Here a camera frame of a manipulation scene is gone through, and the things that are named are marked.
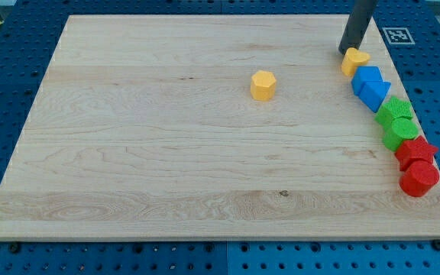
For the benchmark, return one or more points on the green cylinder block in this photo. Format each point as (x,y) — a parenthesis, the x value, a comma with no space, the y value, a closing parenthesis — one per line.
(399,130)

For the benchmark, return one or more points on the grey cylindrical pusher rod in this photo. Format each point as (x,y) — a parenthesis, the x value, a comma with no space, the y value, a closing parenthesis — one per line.
(357,24)

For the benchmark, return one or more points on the white fiducial marker tag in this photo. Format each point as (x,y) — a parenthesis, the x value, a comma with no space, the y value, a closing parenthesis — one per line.
(398,36)

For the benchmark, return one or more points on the blue triangle block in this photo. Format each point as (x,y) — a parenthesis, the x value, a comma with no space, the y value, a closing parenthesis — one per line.
(373,94)

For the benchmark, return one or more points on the blue cube block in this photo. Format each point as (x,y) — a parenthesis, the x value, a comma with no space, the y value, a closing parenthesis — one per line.
(365,74)

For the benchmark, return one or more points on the green star block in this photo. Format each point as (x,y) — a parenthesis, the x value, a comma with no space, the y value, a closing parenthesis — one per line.
(393,109)

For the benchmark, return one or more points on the yellow hexagon block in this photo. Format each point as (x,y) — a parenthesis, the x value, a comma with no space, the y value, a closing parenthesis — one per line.
(263,85)

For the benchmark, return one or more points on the yellow heart block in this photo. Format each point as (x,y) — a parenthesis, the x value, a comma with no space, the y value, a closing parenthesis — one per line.
(352,60)

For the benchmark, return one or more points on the wooden board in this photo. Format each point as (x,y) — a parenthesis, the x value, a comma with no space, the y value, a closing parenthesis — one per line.
(144,129)

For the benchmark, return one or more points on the red star block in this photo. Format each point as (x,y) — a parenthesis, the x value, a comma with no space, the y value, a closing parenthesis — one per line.
(414,150)

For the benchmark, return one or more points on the red cylinder block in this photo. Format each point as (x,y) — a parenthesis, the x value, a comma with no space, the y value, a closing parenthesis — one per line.
(419,178)

